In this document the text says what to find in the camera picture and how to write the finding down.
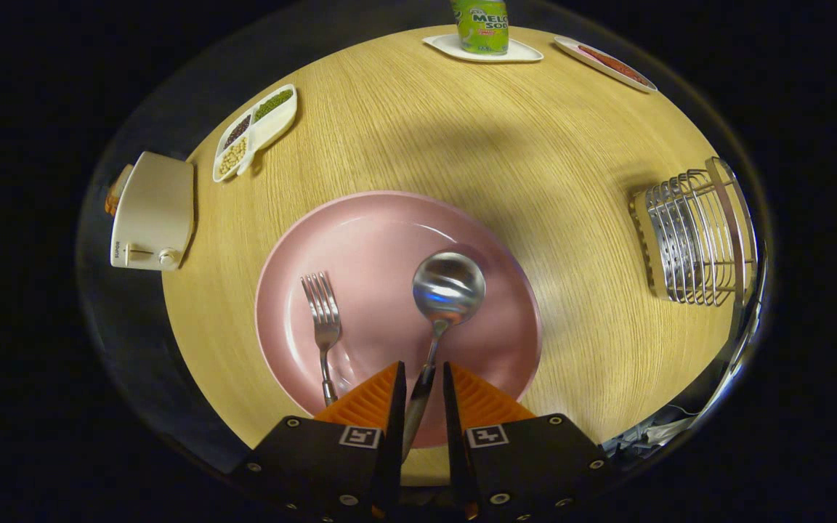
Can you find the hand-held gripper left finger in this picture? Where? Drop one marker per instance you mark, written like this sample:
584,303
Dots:
394,436

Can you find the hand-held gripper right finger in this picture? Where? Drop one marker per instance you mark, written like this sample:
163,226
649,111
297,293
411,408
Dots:
455,436

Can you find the silver metal fork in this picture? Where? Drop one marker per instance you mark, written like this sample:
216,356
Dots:
324,319

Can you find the silver metal spoon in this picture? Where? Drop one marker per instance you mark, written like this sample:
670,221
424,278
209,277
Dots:
449,287

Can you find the pink round plate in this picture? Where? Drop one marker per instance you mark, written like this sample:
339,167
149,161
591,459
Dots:
375,240

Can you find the white toaster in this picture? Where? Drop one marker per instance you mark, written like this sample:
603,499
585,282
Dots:
153,211

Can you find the white divided bean dish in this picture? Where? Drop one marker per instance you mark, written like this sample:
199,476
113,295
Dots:
269,127

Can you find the bread slice in toaster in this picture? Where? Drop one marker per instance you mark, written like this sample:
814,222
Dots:
117,192

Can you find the white square coaster dish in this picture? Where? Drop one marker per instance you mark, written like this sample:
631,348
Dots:
524,52

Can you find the white dish with red food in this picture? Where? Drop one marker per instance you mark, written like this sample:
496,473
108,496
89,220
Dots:
611,64

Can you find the green soda can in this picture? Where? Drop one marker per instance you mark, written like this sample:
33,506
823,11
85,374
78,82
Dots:
480,25

